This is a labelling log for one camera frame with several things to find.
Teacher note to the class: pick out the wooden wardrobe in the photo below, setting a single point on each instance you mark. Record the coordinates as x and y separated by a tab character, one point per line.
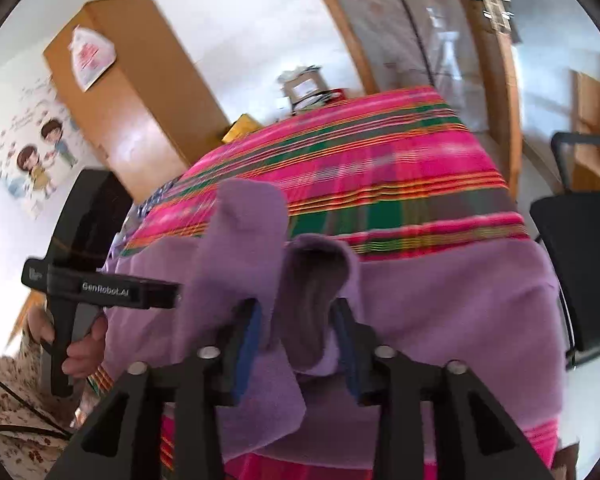
130	110

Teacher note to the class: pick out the clear plastic curtain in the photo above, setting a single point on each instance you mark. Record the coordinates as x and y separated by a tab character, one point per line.
380	10

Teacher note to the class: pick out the wooden door frame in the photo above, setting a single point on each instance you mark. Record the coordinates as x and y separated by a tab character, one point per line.
345	25

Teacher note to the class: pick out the cardboard box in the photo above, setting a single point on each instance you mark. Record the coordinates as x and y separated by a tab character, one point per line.
305	85

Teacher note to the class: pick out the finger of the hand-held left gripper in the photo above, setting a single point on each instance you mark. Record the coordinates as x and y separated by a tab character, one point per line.
162	295

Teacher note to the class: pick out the metal door lock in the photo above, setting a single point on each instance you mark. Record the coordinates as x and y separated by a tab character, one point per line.
492	5

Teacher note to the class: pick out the black mesh office chair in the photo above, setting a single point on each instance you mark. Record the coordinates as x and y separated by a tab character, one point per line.
575	270

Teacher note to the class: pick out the cartoon wall sticker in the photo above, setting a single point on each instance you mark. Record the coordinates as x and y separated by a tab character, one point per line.
35	160

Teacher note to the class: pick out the dark floral garment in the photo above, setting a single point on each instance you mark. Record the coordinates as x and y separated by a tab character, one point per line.
155	197

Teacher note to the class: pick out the pink green plaid blanket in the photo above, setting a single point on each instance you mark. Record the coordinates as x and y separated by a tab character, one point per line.
380	160

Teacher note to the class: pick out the yellow bag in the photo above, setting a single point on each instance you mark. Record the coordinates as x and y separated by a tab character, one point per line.
240	129

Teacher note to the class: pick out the white plastic bag red print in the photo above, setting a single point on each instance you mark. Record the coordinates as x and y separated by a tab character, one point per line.
90	55

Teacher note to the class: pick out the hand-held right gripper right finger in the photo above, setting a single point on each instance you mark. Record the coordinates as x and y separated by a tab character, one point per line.
344	355

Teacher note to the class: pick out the wooden board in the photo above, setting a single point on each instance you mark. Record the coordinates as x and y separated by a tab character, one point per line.
595	120

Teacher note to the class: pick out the person's left forearm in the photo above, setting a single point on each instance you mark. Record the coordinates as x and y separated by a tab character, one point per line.
15	410

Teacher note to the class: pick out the wooden door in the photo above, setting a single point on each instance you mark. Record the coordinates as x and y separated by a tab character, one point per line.
495	85

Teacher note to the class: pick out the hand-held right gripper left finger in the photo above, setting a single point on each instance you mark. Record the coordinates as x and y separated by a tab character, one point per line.
247	355

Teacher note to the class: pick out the person's left hand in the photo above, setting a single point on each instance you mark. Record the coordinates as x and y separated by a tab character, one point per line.
87	355

